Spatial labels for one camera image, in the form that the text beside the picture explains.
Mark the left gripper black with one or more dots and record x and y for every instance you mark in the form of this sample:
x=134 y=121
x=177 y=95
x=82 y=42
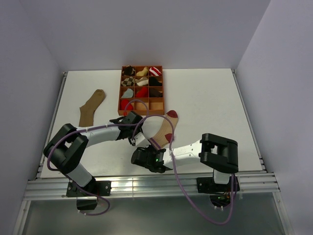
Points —
x=139 y=128

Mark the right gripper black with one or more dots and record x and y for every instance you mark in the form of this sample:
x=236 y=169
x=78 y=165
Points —
x=145 y=149

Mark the beige maroon striped sock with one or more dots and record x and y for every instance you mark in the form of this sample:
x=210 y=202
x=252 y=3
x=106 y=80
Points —
x=164 y=135

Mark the red sock with white pattern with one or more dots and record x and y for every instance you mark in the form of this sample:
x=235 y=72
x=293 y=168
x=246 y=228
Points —
x=125 y=104

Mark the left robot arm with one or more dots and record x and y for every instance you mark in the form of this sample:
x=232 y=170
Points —
x=65 y=150

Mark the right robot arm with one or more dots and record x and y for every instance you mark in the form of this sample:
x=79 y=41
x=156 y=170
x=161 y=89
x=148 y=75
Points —
x=218 y=153

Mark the light blue rolled sock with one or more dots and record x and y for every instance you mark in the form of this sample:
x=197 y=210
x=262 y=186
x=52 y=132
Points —
x=129 y=93

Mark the orange wooden compartment tray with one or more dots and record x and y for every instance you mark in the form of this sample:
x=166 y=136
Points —
x=148 y=105

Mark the dark brown black rolled sock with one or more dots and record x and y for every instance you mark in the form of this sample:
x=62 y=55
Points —
x=155 y=93

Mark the checkered rolled sock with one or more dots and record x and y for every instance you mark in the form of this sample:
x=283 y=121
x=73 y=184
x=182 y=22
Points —
x=128 y=82

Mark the beige brown striped rolled sock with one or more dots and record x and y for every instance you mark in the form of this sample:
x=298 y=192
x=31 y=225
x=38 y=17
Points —
x=143 y=81

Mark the yellow rolled sock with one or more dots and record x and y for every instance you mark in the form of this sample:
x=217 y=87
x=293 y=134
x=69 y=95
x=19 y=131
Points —
x=142 y=72

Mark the red white striped rolled sock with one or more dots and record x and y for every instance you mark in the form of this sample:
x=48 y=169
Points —
x=154 y=71

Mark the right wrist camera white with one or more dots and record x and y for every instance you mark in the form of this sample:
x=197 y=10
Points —
x=139 y=140

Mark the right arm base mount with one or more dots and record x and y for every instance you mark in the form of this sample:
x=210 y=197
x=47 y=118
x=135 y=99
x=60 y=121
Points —
x=208 y=186

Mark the black box under rail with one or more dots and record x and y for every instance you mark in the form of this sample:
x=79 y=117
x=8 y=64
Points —
x=86 y=204

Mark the aluminium front rail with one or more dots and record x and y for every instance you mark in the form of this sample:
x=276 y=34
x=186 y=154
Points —
x=143 y=186

